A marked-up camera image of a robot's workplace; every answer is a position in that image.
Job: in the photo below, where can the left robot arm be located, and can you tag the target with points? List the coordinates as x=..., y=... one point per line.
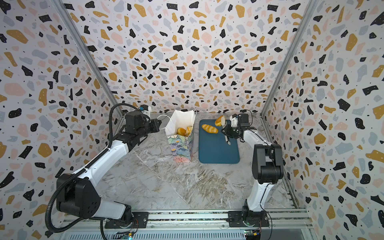
x=78, y=195

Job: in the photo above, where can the floral paper bag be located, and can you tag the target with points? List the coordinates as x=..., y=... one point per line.
x=181, y=146

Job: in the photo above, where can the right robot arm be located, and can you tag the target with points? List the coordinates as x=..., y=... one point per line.
x=267, y=164

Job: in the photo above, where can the small round bun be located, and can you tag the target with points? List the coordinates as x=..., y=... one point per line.
x=221, y=121

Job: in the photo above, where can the twisted bread stick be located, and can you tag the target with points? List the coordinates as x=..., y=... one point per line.
x=210, y=129

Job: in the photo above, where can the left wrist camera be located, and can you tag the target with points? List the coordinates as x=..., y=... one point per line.
x=145, y=109

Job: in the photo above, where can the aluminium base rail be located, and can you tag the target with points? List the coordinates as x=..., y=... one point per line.
x=273, y=224

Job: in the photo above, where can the cream tongs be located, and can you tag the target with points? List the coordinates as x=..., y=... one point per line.
x=225, y=134

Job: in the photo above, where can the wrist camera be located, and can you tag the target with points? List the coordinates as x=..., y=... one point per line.
x=234, y=121
x=145, y=109

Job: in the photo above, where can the small yellow bread roll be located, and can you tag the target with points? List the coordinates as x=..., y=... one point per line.
x=181, y=131

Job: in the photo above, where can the teal tray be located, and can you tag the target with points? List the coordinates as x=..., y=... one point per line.
x=213, y=148

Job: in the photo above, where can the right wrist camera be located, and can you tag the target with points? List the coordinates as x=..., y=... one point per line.
x=234, y=121

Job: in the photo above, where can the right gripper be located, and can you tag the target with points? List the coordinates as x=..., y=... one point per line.
x=229, y=131

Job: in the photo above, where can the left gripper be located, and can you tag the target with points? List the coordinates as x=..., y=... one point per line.
x=154, y=125

